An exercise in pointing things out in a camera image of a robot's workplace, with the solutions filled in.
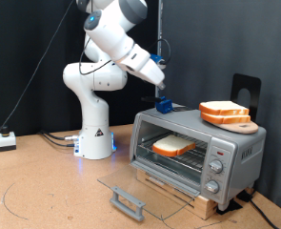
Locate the white bread slice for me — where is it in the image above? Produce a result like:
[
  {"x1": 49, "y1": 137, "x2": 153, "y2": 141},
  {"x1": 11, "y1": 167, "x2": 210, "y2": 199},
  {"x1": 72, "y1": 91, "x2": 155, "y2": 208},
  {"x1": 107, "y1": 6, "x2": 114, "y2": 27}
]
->
[
  {"x1": 200, "y1": 112, "x2": 251, "y2": 125},
  {"x1": 151, "y1": 134, "x2": 197, "y2": 157},
  {"x1": 198, "y1": 100, "x2": 251, "y2": 116}
]

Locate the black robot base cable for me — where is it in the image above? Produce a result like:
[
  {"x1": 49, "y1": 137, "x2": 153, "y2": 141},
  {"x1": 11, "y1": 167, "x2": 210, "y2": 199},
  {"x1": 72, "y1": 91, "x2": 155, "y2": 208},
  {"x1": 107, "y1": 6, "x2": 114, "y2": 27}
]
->
[{"x1": 41, "y1": 133, "x2": 77, "y2": 148}]

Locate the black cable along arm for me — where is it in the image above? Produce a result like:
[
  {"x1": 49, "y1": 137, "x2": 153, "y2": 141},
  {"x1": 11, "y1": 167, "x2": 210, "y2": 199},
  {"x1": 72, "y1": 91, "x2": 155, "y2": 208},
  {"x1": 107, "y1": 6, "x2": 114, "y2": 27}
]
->
[{"x1": 78, "y1": 37, "x2": 172, "y2": 76}]

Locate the black metal bookend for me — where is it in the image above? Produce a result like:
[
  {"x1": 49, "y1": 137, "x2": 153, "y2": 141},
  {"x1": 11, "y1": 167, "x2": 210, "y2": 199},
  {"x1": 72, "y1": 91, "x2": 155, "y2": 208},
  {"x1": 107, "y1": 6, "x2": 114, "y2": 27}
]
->
[{"x1": 231, "y1": 73, "x2": 262, "y2": 123}]

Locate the black hanging cable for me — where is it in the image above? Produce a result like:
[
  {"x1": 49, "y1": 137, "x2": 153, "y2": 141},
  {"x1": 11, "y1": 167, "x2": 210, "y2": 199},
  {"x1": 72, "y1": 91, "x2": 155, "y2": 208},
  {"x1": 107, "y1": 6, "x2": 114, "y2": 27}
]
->
[{"x1": 0, "y1": 0, "x2": 76, "y2": 151}]

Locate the metal oven rack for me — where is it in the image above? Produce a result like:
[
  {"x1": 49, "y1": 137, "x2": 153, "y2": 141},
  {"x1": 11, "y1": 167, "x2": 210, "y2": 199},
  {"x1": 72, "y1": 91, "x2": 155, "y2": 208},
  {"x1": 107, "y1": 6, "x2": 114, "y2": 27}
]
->
[{"x1": 138, "y1": 131, "x2": 210, "y2": 175}]

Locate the emergency stop button box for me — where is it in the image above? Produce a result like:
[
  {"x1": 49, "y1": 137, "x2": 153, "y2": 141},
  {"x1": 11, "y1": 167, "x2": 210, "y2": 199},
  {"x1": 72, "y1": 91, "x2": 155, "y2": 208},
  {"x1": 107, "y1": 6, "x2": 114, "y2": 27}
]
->
[{"x1": 0, "y1": 125, "x2": 17, "y2": 153}]

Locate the black oven power cable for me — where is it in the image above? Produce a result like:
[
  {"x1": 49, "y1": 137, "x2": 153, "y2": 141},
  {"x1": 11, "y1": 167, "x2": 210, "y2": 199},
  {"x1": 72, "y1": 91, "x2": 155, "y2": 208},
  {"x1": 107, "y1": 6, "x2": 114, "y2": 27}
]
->
[{"x1": 236, "y1": 190, "x2": 281, "y2": 229}]

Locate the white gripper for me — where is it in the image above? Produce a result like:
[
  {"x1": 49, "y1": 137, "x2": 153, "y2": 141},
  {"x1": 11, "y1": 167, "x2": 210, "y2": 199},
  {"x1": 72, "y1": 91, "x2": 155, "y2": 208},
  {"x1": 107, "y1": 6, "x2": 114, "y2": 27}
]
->
[{"x1": 135, "y1": 58, "x2": 167, "y2": 91}]

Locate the round wooden cutting board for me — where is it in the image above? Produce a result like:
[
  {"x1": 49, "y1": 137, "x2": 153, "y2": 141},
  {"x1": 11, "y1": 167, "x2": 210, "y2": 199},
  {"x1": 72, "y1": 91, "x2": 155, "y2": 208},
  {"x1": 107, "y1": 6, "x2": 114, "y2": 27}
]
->
[{"x1": 214, "y1": 120, "x2": 259, "y2": 135}]

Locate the wooden slatted crate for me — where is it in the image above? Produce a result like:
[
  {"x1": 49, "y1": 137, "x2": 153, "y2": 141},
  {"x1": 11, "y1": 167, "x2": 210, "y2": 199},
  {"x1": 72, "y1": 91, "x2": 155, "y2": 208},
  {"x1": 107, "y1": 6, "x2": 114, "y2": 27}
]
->
[{"x1": 135, "y1": 167, "x2": 219, "y2": 221}]

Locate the black cable with silver connector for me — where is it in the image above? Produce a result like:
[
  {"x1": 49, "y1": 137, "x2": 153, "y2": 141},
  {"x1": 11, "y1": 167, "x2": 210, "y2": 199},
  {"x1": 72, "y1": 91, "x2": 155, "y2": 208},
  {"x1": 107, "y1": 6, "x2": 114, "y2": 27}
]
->
[{"x1": 39, "y1": 130, "x2": 81, "y2": 143}]

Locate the vertical metal pole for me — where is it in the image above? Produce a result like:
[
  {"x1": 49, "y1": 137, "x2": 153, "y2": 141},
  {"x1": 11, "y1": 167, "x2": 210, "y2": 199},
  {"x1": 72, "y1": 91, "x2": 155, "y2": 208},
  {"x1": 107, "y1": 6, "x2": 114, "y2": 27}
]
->
[{"x1": 154, "y1": 0, "x2": 164, "y2": 108}]

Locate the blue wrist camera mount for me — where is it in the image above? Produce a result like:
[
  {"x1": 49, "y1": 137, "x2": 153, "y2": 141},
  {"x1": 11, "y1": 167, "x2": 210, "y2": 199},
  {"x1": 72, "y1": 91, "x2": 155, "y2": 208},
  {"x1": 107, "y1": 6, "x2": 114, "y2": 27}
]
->
[{"x1": 150, "y1": 53, "x2": 167, "y2": 67}]

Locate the silver oven temperature knob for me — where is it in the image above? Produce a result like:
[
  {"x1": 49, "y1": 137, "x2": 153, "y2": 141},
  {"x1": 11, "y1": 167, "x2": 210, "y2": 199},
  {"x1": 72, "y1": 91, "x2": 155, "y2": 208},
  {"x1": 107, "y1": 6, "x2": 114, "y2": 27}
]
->
[{"x1": 209, "y1": 159, "x2": 224, "y2": 175}]

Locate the silver toaster oven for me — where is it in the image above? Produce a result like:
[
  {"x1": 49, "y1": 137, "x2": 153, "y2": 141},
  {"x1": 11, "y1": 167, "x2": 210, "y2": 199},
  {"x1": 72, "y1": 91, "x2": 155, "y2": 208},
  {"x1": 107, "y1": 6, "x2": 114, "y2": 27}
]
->
[{"x1": 129, "y1": 105, "x2": 268, "y2": 212}]

